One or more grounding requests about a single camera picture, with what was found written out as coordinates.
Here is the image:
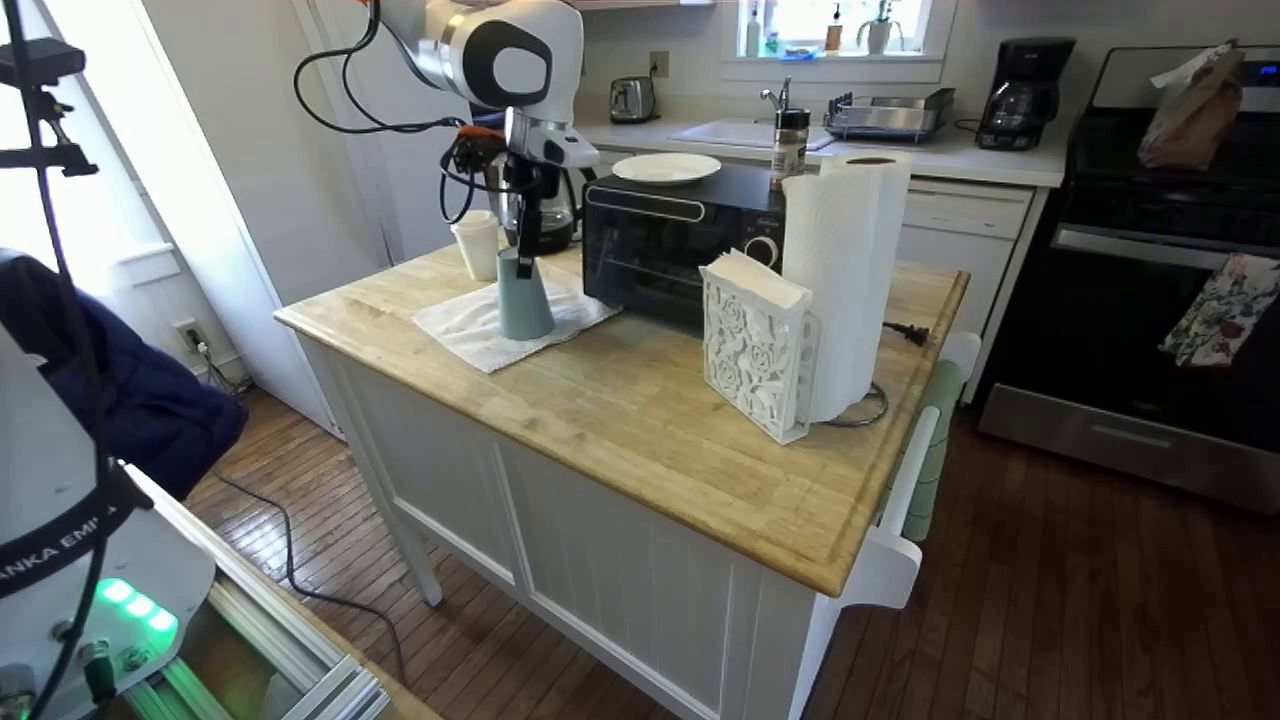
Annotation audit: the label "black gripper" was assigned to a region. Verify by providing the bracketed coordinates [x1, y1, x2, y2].
[507, 155, 569, 283]

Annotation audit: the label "blue plastic cup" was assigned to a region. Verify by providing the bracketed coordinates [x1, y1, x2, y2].
[493, 254, 560, 345]

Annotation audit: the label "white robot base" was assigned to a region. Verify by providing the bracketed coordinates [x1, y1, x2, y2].
[0, 325, 223, 720]

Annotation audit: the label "black glass electric kettle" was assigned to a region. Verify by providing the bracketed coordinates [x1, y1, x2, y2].
[526, 178, 589, 262]

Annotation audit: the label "white stained paper towel sheet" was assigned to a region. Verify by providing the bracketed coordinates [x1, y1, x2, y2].
[409, 275, 625, 382]

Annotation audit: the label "black toaster oven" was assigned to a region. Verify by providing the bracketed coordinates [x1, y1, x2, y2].
[581, 155, 792, 339]

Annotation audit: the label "white round plate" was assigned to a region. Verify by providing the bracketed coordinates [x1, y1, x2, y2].
[607, 147, 729, 188]

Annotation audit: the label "stainless steel toaster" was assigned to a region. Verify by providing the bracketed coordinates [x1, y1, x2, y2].
[602, 71, 663, 129]

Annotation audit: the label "white kitchen sink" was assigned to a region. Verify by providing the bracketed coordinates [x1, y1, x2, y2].
[673, 117, 792, 151]

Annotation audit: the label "white ornate napkin holder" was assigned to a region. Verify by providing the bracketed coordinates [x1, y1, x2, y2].
[697, 244, 820, 450]

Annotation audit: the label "white wooden kitchen island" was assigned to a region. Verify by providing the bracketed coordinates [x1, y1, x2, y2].
[271, 235, 982, 720]

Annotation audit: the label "pepper grinder bottle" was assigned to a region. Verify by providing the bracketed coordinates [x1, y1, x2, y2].
[770, 110, 812, 178]

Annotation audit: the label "chrome sink faucet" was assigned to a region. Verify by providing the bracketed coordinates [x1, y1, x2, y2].
[757, 76, 797, 124]

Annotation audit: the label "white paper towel roll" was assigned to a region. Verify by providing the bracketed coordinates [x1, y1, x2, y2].
[775, 147, 921, 429]

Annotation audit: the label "grey dish rack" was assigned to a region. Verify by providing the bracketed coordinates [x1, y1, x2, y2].
[824, 85, 958, 147]

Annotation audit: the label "dark blue jacket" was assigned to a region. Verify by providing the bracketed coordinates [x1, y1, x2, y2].
[0, 254, 250, 506]

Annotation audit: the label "green hanging towel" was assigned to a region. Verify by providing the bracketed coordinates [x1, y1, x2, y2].
[901, 357, 966, 548]

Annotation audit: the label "black coffee maker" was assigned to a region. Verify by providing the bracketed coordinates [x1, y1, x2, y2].
[971, 34, 1081, 155]

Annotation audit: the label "black kitchen stove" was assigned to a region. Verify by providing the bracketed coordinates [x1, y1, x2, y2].
[971, 40, 1280, 520]

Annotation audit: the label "brown paper bag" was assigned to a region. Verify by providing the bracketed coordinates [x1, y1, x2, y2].
[1132, 36, 1249, 178]

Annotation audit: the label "floral dish towel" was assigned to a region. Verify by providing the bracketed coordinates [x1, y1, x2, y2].
[1156, 254, 1280, 371]

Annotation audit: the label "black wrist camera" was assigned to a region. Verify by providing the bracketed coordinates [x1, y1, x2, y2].
[442, 121, 510, 186]

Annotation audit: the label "black robot arm cables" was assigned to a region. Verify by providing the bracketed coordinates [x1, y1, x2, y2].
[286, 0, 462, 141]

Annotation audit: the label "black toaster oven cord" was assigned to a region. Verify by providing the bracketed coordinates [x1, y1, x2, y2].
[878, 316, 931, 354]

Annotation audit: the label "black floor cable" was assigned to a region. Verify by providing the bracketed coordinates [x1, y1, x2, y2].
[216, 472, 412, 677]

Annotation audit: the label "grey aluminium frame rail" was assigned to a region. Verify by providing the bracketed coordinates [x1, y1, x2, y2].
[77, 455, 442, 720]

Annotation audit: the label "black camera stand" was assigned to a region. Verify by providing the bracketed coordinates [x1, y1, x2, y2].
[0, 0, 104, 336]

